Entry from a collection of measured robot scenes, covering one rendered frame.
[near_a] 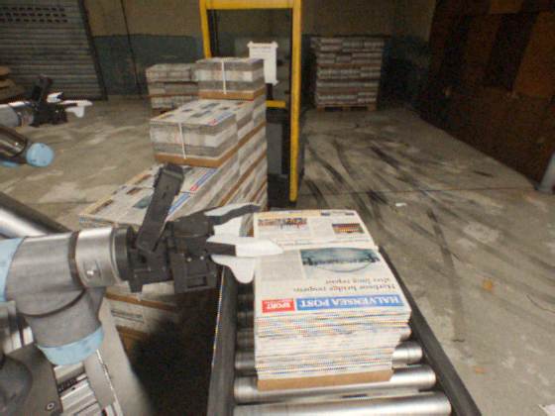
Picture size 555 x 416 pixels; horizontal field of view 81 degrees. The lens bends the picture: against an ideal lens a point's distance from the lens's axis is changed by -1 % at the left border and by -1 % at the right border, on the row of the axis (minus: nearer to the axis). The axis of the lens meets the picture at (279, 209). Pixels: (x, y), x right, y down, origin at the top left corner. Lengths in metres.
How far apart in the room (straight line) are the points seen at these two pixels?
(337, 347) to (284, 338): 0.11
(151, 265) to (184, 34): 7.87
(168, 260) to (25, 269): 0.16
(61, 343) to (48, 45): 8.76
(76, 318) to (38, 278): 0.08
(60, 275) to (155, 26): 8.01
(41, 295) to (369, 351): 0.57
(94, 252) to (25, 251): 0.08
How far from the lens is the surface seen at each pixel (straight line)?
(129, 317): 1.78
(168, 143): 1.83
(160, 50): 8.36
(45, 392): 0.91
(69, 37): 8.91
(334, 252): 0.76
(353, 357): 0.74
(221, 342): 0.88
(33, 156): 1.28
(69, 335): 0.54
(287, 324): 0.62
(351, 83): 6.76
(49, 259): 0.47
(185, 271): 0.45
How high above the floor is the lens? 1.48
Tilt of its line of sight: 29 degrees down
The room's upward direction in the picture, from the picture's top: straight up
